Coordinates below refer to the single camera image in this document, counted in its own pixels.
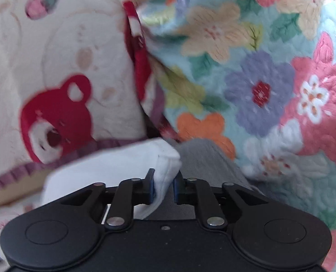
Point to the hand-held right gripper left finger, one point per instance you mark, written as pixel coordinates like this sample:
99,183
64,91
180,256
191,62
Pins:
151,188

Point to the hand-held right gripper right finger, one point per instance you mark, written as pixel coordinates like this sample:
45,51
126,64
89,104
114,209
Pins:
177,191

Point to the white garment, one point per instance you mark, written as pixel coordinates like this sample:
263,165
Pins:
114,170

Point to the floral quilt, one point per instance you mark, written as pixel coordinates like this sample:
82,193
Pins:
255,90

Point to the striped dog print bed sheet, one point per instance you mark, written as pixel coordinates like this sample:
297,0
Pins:
3,232

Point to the bear print bed bumper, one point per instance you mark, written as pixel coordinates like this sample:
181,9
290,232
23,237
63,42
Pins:
57,62

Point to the tan padded bed rail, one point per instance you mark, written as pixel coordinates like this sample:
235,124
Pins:
12,189

